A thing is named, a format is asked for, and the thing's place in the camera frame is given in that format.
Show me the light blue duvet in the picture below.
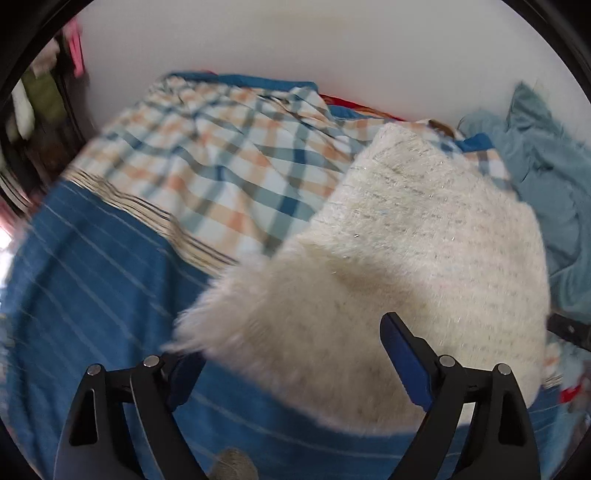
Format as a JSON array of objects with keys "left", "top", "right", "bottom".
[{"left": 457, "top": 82, "right": 591, "bottom": 319}]

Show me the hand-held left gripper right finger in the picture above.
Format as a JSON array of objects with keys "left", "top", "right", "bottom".
[{"left": 379, "top": 312, "right": 541, "bottom": 480}]

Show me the metal clothes rack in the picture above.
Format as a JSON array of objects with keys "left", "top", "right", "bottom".
[{"left": 0, "top": 23, "right": 95, "bottom": 215}]

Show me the person's grey knit top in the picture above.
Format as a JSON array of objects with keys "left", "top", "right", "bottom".
[{"left": 210, "top": 447, "right": 259, "bottom": 480}]

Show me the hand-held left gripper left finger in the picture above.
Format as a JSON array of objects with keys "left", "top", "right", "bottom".
[{"left": 53, "top": 353, "right": 208, "bottom": 480}]

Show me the pink hanger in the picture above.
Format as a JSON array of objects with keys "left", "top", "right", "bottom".
[{"left": 61, "top": 19, "right": 88, "bottom": 78}]

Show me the cream tweed jacket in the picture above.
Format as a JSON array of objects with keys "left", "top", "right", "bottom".
[{"left": 173, "top": 122, "right": 551, "bottom": 435}]

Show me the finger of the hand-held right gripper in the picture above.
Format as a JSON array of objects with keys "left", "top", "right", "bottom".
[{"left": 547, "top": 313, "right": 591, "bottom": 352}]

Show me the plaid blanket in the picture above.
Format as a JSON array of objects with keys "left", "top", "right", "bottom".
[{"left": 62, "top": 74, "right": 513, "bottom": 280}]

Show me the olive puffer vest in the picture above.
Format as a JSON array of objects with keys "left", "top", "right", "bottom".
[{"left": 21, "top": 68, "right": 66, "bottom": 121}]

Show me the blue striped bed sheet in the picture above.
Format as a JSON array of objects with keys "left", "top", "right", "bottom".
[{"left": 4, "top": 178, "right": 568, "bottom": 480}]

